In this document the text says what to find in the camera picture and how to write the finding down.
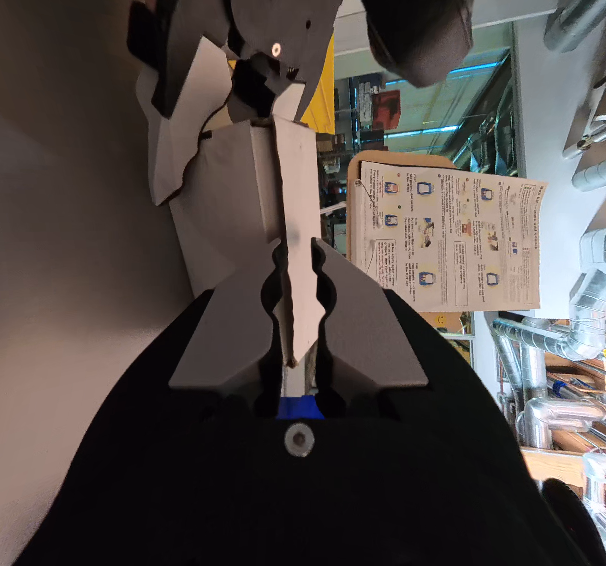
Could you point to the silver duct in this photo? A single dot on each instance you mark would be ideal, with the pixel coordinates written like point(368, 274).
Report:
point(544, 338)
point(577, 11)

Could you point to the glass sliding door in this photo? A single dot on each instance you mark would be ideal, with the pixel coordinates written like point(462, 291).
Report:
point(426, 101)

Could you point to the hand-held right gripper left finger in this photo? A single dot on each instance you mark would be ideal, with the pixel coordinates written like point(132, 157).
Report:
point(222, 338)

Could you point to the wooden shelf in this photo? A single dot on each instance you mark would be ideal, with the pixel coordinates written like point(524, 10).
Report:
point(554, 466)

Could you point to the yellow plastic bin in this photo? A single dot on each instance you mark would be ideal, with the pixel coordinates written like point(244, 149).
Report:
point(322, 92)

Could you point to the blue plastic bin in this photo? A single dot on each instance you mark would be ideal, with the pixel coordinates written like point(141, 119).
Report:
point(298, 407)

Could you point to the white cardboard box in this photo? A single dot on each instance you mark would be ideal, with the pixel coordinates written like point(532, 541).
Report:
point(227, 187)

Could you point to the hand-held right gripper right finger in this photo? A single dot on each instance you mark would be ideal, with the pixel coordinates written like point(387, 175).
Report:
point(374, 343)

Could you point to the yellow smiley sticker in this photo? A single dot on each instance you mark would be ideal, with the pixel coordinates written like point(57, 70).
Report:
point(440, 319)

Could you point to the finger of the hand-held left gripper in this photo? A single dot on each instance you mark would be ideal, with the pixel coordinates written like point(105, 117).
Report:
point(289, 101)
point(189, 101)

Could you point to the white instruction board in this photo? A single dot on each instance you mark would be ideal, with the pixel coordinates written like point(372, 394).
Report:
point(449, 234)

